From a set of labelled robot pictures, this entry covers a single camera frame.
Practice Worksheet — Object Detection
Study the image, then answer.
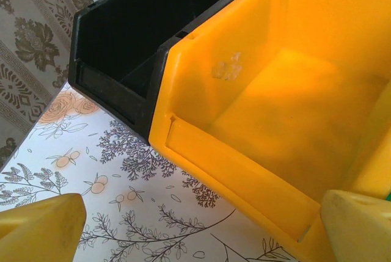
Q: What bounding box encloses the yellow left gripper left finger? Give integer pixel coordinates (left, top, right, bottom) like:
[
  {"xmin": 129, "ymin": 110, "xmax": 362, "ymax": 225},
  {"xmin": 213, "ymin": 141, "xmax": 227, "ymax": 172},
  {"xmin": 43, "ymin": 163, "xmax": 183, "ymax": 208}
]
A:
[{"xmin": 0, "ymin": 192, "xmax": 87, "ymax": 262}]

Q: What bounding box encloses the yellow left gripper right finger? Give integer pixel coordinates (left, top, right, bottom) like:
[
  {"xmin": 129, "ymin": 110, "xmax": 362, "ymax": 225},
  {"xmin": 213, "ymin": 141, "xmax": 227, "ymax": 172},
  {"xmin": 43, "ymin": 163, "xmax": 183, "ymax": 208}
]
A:
[{"xmin": 320, "ymin": 188, "xmax": 391, "ymax": 262}]

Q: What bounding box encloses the yellow plastic storage bin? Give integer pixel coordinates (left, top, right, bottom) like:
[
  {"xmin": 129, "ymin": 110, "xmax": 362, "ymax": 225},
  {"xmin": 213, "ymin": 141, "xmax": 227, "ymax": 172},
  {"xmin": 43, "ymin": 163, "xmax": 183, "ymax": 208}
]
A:
[{"xmin": 148, "ymin": 0, "xmax": 391, "ymax": 262}]

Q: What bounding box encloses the black plastic storage bin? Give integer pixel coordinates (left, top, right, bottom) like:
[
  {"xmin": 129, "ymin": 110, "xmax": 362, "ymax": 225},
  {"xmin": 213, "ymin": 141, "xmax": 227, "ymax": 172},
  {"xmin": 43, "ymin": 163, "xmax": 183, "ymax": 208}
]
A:
[{"xmin": 67, "ymin": 0, "xmax": 274, "ymax": 148}]

